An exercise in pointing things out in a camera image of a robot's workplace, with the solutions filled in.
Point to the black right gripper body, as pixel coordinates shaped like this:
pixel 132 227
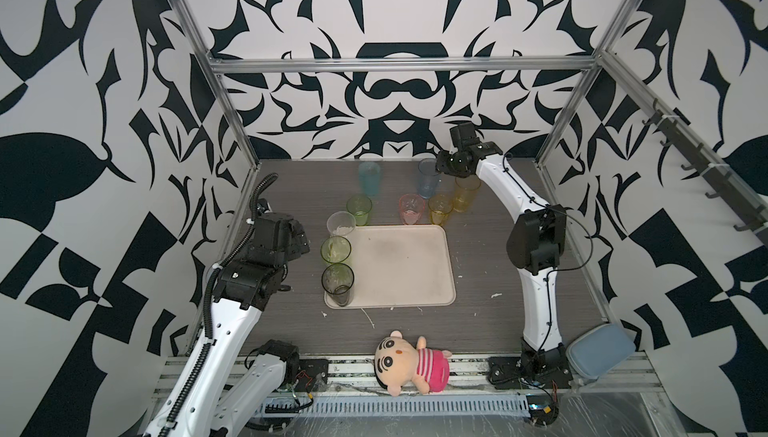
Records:
pixel 450 162

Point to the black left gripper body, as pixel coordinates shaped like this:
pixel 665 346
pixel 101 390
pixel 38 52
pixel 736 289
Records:
pixel 299 246

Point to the tall yellow plastic cup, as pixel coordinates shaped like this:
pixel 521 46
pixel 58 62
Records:
pixel 465 191

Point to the tall blue plastic cup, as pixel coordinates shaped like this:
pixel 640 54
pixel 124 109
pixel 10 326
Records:
pixel 428 178

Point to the tall green plastic cup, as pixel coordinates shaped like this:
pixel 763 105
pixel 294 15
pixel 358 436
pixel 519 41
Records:
pixel 335 250

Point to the clear plastic cup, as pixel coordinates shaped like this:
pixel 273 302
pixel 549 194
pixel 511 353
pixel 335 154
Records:
pixel 341 223

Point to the dark grey plastic cup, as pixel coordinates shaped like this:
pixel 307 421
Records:
pixel 337 281

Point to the pink plastic cup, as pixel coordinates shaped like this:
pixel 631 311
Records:
pixel 411 208

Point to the short green plastic cup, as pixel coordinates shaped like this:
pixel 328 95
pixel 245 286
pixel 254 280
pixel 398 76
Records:
pixel 360 207

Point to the teal plastic cup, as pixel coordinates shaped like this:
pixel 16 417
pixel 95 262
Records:
pixel 369 175

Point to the beige plastic tray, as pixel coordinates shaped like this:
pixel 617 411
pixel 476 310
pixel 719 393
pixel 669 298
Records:
pixel 400 266

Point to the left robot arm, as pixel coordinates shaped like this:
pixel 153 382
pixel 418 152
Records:
pixel 236 295

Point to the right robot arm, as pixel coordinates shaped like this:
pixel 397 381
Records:
pixel 534 247

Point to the short yellow plastic cup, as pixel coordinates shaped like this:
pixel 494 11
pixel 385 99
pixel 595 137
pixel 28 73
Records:
pixel 440 207

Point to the cartoon boy plush doll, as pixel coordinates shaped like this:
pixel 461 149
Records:
pixel 397 363

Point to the light blue zip pouch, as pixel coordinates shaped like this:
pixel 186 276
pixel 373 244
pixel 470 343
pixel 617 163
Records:
pixel 598 351

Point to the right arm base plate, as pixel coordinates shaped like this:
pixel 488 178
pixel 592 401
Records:
pixel 517 372

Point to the white slotted cable duct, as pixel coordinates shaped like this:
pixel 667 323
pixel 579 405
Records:
pixel 405 406

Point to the wall hook rail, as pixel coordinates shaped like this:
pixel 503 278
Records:
pixel 701 161

